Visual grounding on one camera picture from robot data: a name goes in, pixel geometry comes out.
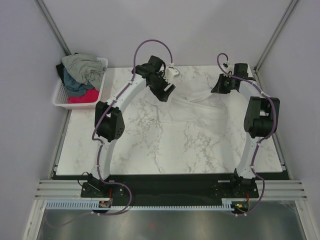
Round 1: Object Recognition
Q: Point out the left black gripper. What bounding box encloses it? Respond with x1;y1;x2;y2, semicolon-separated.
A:
148;72;175;103

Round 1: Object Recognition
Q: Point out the white t shirt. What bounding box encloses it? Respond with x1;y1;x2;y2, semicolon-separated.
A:
148;65;247;136

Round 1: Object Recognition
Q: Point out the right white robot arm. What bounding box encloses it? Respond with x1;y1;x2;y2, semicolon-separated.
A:
211;62;280;198

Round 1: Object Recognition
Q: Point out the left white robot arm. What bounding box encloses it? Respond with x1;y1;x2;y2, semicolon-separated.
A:
81;55;179;198

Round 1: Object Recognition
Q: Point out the red t shirt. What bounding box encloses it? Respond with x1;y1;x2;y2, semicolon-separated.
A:
67;89;100;104

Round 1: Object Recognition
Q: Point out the grey t shirt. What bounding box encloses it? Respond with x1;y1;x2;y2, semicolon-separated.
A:
61;53;107;91

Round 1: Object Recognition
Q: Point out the teal t shirt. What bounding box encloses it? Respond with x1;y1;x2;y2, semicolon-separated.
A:
63;68;94;97

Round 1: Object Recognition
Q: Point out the white plastic basket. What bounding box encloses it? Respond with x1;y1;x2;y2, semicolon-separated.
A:
52;57;109;110

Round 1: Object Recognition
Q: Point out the black t shirt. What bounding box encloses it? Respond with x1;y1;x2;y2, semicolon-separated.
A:
55;52;81;83

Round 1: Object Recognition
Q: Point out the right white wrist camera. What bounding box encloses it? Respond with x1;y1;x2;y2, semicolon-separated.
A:
222;61;234;75

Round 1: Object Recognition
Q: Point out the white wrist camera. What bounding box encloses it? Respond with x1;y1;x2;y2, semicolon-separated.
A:
222;61;234;75
164;62;180;81

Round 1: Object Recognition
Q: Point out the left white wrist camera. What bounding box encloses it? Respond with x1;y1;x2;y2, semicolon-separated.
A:
164;62;180;81

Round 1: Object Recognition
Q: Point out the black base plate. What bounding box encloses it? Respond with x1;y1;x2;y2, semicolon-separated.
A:
80;174;258;207

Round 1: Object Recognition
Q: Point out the right aluminium frame post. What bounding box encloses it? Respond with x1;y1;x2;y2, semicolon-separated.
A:
253;0;300;73

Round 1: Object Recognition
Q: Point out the aluminium frame post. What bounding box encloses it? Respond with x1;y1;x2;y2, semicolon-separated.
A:
34;0;71;56
253;0;300;73

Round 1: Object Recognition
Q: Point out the white slotted cable duct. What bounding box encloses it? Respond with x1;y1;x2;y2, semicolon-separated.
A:
44;198;247;211

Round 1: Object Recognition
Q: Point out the aluminium front rail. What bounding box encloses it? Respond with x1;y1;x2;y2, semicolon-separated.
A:
35;180;307;201

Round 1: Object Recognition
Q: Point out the left aluminium frame post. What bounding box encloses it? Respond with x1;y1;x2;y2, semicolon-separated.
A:
34;0;71;56

